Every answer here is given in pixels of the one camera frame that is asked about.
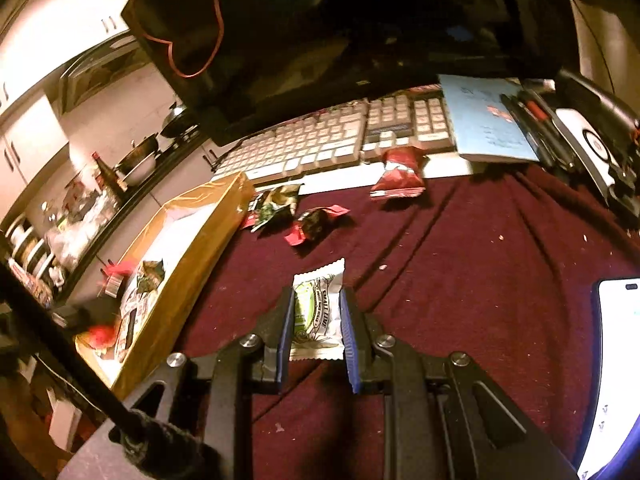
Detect white green lime snack packet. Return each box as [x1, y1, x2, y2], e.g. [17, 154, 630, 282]
[290, 258, 345, 361]

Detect green gold snack packet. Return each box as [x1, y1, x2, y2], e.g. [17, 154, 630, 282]
[136, 260, 165, 295]

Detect yellow cardboard box tray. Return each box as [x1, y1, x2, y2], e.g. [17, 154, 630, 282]
[75, 172, 255, 400]

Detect small red black candy packet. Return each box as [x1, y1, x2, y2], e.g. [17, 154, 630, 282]
[284, 205, 350, 247]

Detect dark red table cloth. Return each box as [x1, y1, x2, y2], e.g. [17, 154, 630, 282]
[176, 166, 639, 457]

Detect crumpled red snack packet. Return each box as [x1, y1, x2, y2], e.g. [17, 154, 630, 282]
[370, 145, 428, 200]

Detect dark glass bottle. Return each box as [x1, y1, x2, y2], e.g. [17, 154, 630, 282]
[92, 152, 126, 204]

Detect metal bowl on counter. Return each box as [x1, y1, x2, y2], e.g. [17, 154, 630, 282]
[115, 133, 158, 188]

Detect white computer keyboard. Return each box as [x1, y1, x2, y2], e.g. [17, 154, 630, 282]
[213, 84, 454, 185]

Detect smartphone with lit screen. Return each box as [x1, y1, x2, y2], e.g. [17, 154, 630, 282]
[574, 278, 639, 479]

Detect black wok on stove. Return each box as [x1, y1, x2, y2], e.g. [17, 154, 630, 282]
[160, 101, 198, 139]

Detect light blue notebook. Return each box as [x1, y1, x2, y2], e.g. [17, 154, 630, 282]
[438, 74, 538, 162]

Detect black pens bundle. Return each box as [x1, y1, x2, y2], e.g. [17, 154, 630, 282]
[500, 94, 578, 174]

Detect black monitor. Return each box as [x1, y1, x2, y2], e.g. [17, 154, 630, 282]
[122, 0, 579, 145]

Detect white black device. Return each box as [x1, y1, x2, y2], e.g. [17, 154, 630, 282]
[554, 68, 639, 229]

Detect white kitchen cabinets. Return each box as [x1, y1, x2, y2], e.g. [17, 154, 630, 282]
[0, 0, 222, 306]

